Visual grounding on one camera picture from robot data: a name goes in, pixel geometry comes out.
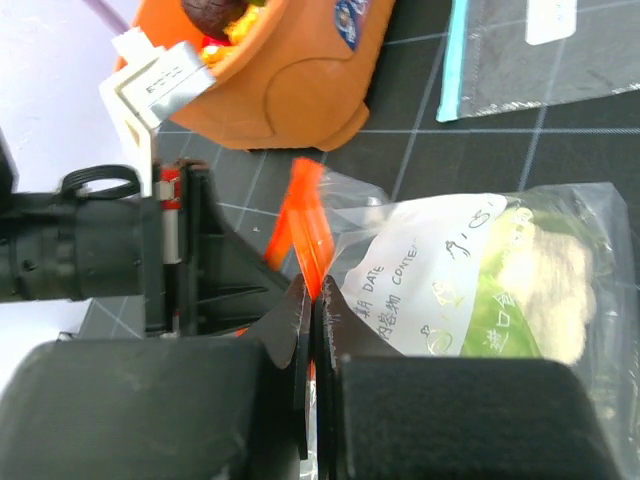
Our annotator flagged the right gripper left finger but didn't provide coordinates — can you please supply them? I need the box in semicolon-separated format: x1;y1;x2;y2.
1;277;312;479

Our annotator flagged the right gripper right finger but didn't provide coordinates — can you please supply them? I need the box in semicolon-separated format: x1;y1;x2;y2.
313;278;620;479

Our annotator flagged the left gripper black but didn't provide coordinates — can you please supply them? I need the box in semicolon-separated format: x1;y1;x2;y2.
142;159;289;336

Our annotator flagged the orange zipper clear bag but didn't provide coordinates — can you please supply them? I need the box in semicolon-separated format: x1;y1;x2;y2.
265;157;639;479

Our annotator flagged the toy cauliflower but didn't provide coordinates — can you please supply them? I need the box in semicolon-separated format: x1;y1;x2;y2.
461;199;603;365

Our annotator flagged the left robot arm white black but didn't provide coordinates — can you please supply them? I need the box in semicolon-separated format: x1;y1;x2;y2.
1;147;288;337

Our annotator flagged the blue zipper clear bag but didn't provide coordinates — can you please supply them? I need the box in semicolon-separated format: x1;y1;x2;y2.
436;1;639;123

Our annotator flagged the orange plastic basket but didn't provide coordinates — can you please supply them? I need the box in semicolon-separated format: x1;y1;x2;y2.
113;0;396;153

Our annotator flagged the dark red toy plum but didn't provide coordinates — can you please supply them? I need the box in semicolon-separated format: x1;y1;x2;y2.
181;0;248;37

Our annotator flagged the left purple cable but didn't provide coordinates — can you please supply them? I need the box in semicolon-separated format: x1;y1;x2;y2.
82;0;134;34

